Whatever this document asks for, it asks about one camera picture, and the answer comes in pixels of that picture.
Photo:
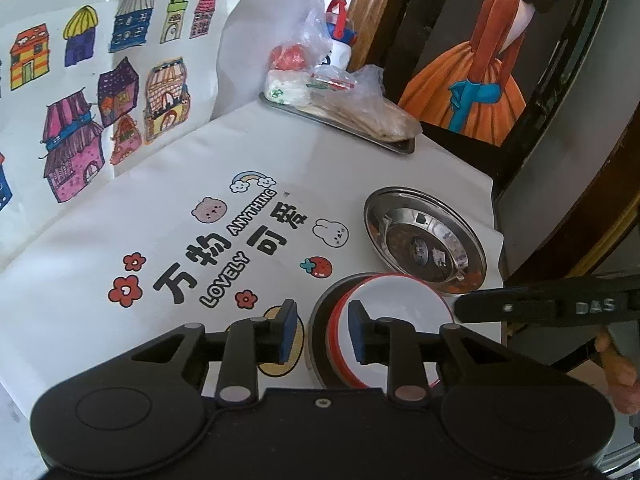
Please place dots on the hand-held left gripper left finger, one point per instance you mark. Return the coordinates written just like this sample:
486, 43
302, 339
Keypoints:
288, 332

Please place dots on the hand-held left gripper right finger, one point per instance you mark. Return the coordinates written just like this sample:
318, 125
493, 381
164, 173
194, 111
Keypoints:
357, 332

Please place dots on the clear plastic bag of food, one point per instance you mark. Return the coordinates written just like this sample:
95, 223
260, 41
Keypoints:
360, 100

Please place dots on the person's right hand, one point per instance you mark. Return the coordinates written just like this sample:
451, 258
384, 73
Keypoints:
622, 380

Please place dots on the white bowl with red band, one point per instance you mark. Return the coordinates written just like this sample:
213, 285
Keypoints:
410, 300

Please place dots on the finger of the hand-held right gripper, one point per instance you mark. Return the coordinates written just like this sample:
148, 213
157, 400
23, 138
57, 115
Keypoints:
500, 305

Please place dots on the brown wooden door frame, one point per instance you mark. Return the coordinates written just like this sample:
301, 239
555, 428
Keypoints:
370, 5

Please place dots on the wall poster of orange dress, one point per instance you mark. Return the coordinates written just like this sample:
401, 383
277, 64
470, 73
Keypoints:
490, 75

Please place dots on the red round food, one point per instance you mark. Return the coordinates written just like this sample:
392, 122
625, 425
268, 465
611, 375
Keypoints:
289, 56

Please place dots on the steel plate with blue sticker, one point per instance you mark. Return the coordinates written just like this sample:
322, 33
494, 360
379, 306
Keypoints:
425, 230

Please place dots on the colourful houses drawing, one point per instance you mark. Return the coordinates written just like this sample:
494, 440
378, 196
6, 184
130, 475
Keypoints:
100, 100

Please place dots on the steel tray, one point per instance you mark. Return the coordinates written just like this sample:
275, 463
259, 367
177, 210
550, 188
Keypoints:
350, 127

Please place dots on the white bottle with red-blue lid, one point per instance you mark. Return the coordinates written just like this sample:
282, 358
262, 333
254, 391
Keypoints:
340, 45

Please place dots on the white printed tablecloth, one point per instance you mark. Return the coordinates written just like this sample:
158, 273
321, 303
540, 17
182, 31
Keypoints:
150, 240

